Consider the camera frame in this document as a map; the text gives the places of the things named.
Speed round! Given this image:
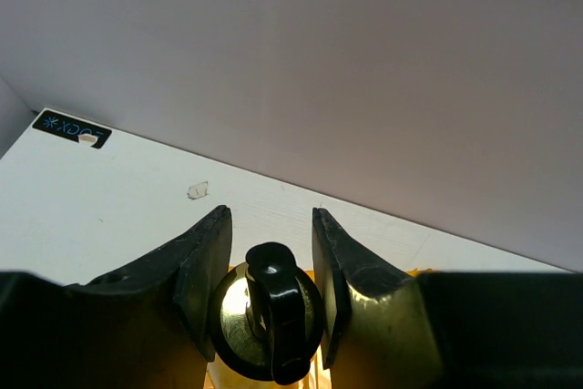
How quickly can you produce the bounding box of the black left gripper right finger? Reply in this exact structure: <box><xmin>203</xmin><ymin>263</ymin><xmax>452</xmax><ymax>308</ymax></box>
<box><xmin>312</xmin><ymin>208</ymin><xmax>582</xmax><ymax>388</ymax></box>

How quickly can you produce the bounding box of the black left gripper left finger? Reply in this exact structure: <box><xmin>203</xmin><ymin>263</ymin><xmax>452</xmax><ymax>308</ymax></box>
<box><xmin>1</xmin><ymin>205</ymin><xmax>232</xmax><ymax>388</ymax></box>

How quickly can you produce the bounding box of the black-lid spice jar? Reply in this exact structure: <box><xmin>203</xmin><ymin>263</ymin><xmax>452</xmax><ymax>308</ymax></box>
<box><xmin>208</xmin><ymin>242</ymin><xmax>325</xmax><ymax>385</ymax></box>

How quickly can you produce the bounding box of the yellow four-compartment plastic bin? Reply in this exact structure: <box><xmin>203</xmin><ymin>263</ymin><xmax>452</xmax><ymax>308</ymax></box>
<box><xmin>210</xmin><ymin>251</ymin><xmax>441</xmax><ymax>388</ymax></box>

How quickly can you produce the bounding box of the small tape scrap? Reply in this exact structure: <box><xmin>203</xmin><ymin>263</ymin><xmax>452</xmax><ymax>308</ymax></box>
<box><xmin>187</xmin><ymin>181</ymin><xmax>209</xmax><ymax>200</ymax></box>

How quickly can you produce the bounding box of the left black logo sticker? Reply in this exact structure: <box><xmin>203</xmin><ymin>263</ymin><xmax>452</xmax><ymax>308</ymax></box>
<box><xmin>33</xmin><ymin>109</ymin><xmax>112</xmax><ymax>149</ymax></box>

